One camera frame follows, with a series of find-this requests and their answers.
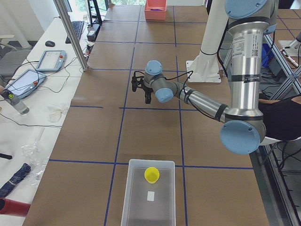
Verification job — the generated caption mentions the aluminium frame post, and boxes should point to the aluminium frame post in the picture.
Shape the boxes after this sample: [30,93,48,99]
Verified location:
[53,0,88,72]

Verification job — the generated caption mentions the yellow plastic cup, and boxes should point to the yellow plastic cup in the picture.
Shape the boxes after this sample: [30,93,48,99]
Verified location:
[144,167,160,184]

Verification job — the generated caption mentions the person in black shirt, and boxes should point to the person in black shirt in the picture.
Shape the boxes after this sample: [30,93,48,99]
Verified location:
[258,95,301,141]

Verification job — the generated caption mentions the crumpled white tissue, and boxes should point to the crumpled white tissue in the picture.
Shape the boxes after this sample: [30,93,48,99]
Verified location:
[47,104,69,122]

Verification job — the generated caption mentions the aluminium side frame rail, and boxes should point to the aluminium side frame rail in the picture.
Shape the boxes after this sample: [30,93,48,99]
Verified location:
[250,140,301,226]

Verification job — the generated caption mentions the clear water bottle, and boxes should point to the clear water bottle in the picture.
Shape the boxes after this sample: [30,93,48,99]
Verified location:
[0,89,30,114]

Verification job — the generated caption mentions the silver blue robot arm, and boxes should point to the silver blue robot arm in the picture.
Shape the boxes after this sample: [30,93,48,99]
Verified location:
[138,0,278,154]

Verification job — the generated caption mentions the folded dark blue umbrella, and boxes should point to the folded dark blue umbrella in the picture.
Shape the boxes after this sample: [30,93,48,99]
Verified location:
[0,163,31,198]

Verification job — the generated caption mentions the teach pendant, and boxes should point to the teach pendant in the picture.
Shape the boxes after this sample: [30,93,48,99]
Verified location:
[36,50,66,73]
[5,69,47,99]

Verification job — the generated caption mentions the pink plastic bin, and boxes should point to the pink plastic bin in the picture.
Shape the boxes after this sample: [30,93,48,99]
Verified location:
[144,0,167,20]

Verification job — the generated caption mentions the crumpled clear plastic wrap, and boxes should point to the crumpled clear plastic wrap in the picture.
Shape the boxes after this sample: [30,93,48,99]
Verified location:
[21,141,50,187]

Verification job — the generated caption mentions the near teach pendant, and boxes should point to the near teach pendant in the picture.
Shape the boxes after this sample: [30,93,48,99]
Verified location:
[5,69,47,99]

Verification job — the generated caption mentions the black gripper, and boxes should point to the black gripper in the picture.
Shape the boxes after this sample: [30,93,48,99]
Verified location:
[143,86,153,104]

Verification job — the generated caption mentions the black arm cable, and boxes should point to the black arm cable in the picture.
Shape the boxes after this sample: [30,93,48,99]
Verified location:
[162,70,226,118]

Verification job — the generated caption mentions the black power adapter box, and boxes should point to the black power adapter box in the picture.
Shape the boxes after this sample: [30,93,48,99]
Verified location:
[87,24,101,42]

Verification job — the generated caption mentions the clear white plastic box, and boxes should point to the clear white plastic box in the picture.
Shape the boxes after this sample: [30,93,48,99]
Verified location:
[121,159,176,226]

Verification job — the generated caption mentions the grey office chair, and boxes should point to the grey office chair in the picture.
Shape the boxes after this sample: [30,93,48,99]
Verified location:
[0,35,31,86]

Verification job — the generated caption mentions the far teach pendant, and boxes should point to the far teach pendant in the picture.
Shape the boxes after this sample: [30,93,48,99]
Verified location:
[36,50,66,73]

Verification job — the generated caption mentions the black computer mouse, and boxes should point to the black computer mouse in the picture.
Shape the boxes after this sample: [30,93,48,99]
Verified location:
[45,40,55,47]

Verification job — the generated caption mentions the black keyboard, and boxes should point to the black keyboard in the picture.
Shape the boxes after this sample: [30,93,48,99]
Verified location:
[71,21,85,40]

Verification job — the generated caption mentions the red cylinder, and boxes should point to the red cylinder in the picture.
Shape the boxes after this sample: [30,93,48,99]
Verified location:
[0,198,31,217]

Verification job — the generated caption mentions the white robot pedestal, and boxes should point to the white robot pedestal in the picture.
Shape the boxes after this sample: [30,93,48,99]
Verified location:
[186,0,228,83]

